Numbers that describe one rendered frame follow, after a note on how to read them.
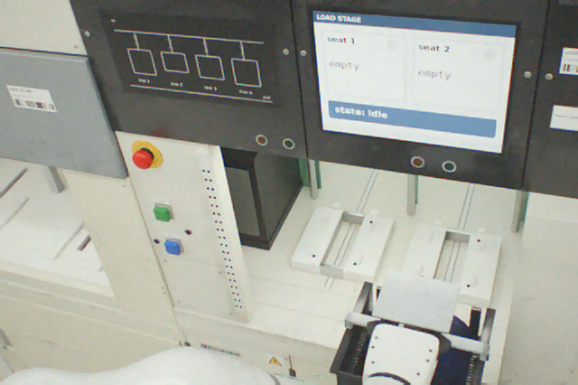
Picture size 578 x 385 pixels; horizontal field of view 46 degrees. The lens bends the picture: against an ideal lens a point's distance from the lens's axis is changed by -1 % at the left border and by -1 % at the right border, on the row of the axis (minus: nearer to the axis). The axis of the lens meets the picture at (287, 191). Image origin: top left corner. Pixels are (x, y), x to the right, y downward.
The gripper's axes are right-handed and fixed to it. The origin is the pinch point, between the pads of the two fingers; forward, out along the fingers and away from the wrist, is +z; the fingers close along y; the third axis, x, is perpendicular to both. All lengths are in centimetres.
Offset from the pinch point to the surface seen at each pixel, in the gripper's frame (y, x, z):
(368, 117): -11.6, 25.3, 14.9
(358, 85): -12.9, 31.1, 14.9
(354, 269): -23, -35, 36
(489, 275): 8, -35, 42
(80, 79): -65, 27, 13
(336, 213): -33, -35, 53
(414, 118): -4.4, 26.2, 15.0
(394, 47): -7.5, 38.1, 15.0
